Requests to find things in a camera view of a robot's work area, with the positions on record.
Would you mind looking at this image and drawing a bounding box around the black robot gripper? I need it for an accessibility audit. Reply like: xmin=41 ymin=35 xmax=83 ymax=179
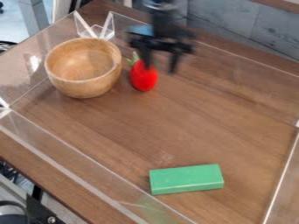
xmin=127 ymin=20 xmax=196 ymax=74

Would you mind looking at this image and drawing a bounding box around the red plush strawberry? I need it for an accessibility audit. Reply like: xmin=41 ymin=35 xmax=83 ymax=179
xmin=127 ymin=52 xmax=159 ymax=92

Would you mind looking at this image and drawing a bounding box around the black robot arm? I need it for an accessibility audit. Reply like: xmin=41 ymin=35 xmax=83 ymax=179
xmin=127 ymin=0 xmax=196 ymax=74

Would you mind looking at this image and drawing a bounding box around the wooden bowl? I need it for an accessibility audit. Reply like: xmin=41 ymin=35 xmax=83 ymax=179
xmin=44 ymin=38 xmax=121 ymax=99

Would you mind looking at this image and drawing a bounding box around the green rectangular block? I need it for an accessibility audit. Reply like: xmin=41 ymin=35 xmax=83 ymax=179
xmin=149 ymin=164 xmax=224 ymax=195

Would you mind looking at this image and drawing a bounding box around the clear acrylic corner bracket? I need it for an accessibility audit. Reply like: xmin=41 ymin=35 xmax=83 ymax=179
xmin=73 ymin=10 xmax=115 ymax=40

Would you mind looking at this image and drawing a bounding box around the clear acrylic tray wall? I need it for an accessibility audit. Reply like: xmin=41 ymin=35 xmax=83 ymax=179
xmin=0 ymin=18 xmax=299 ymax=224

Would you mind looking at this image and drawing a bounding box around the black table leg bracket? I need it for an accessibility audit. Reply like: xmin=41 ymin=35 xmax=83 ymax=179
xmin=0 ymin=186 xmax=68 ymax=224

